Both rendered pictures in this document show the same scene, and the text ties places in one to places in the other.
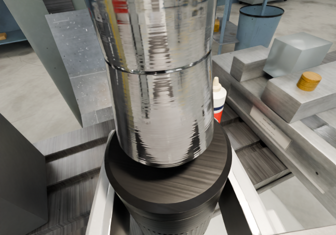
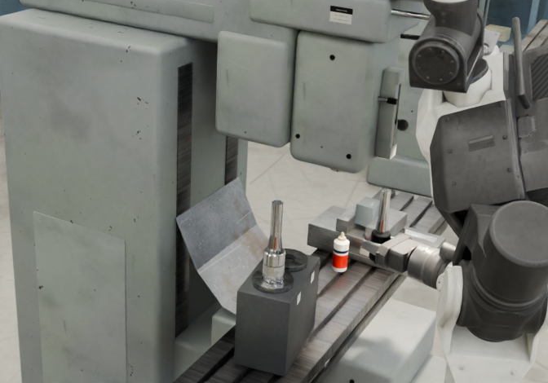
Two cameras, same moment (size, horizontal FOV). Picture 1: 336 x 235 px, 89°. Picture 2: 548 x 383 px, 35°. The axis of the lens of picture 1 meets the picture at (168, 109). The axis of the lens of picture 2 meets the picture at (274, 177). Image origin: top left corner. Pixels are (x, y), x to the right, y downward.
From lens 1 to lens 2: 206 cm
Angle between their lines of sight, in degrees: 42
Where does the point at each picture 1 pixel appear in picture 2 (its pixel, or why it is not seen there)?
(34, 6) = (171, 212)
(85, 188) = not seen: hidden behind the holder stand
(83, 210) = (323, 318)
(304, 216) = not seen: outside the picture
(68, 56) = (193, 252)
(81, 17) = (194, 213)
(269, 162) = (383, 273)
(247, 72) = (349, 226)
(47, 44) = (167, 245)
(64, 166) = not seen: hidden behind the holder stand
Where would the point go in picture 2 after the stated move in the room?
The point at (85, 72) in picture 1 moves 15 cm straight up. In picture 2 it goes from (206, 265) to (208, 212)
